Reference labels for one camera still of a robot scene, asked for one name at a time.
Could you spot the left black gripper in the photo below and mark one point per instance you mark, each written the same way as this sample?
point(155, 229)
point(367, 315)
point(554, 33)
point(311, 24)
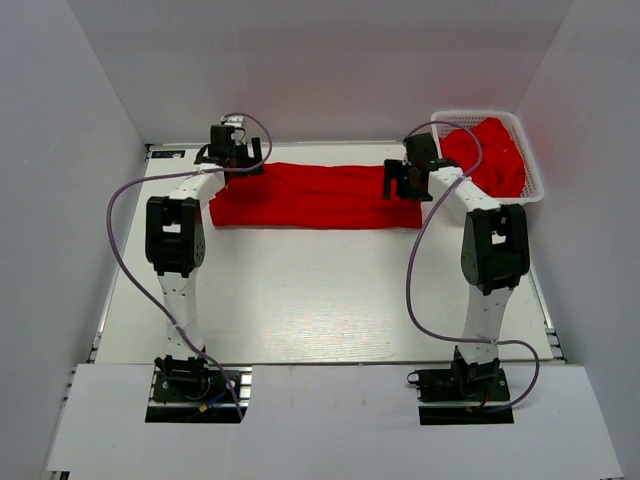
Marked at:
point(259, 170)

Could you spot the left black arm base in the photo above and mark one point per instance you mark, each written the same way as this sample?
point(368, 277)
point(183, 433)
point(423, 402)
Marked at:
point(205, 397)

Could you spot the white plastic basket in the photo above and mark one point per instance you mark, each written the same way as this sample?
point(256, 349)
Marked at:
point(446, 121)

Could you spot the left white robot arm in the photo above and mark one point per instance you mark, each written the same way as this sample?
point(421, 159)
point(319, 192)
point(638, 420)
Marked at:
point(174, 230)

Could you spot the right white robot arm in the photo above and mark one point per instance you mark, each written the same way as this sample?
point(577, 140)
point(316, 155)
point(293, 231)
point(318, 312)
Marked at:
point(494, 251)

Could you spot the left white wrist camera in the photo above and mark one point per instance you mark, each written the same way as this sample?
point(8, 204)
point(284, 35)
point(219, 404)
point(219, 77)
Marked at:
point(237, 121)

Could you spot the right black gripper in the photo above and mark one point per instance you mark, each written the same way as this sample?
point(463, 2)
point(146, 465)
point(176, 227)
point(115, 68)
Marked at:
point(394, 169)

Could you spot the blue table label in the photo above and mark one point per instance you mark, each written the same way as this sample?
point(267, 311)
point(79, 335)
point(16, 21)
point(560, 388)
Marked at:
point(167, 154)

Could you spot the red t shirt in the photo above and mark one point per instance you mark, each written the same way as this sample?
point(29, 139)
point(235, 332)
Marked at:
point(286, 195)

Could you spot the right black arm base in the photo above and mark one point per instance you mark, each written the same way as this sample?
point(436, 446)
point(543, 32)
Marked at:
point(442, 403)

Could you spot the red t shirts pile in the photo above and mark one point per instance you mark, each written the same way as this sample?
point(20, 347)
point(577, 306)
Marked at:
point(501, 173)

